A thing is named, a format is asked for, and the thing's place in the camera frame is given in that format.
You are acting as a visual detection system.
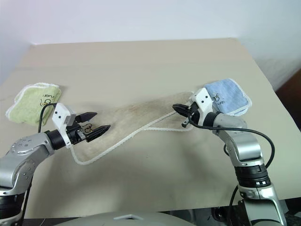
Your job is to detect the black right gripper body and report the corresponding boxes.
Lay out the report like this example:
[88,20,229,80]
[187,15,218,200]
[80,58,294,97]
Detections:
[181,103,202,128]

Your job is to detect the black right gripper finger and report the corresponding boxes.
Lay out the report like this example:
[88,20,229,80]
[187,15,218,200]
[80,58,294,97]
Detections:
[172,103,190,112]
[174,109,190,118]

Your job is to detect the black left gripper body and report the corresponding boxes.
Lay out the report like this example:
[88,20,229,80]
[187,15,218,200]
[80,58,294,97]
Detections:
[66,124,89,145]

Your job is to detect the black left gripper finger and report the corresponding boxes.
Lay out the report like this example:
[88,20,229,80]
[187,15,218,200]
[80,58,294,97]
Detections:
[75,112,97,123]
[85,124,111,143]

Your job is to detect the beige towel with white trim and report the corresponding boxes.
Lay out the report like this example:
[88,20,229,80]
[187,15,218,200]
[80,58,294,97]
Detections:
[71,90,195,166]

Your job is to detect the blue cloth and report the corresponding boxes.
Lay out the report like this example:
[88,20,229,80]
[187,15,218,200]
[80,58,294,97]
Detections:
[204,78,252,116]

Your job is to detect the green cloth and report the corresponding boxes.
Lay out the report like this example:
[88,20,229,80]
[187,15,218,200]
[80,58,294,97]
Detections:
[6,82,62,124]

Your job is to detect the silver robot torso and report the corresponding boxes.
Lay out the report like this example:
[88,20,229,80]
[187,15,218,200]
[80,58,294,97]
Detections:
[53,210,196,226]

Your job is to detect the dark rounded shape under table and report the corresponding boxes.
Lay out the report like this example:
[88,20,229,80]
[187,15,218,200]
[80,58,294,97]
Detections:
[211,199,246,226]

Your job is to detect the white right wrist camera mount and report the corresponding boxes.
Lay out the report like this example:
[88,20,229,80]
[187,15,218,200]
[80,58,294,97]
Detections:
[189,87,215,126]

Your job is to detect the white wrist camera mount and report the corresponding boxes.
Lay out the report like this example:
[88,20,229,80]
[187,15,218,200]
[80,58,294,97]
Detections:
[189,87,215,126]
[51,103,76,148]

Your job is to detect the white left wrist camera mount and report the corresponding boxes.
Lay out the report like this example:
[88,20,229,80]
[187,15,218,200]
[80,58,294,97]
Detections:
[51,103,76,148]

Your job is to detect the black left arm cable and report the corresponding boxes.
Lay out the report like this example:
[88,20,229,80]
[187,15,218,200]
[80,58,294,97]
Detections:
[38,102,58,134]

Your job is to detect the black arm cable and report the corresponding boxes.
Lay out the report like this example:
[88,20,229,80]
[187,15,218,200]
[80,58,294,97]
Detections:
[188,114,276,168]
[38,102,58,134]

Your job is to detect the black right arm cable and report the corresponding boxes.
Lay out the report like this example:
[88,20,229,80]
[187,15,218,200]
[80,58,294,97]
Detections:
[188,114,276,168]

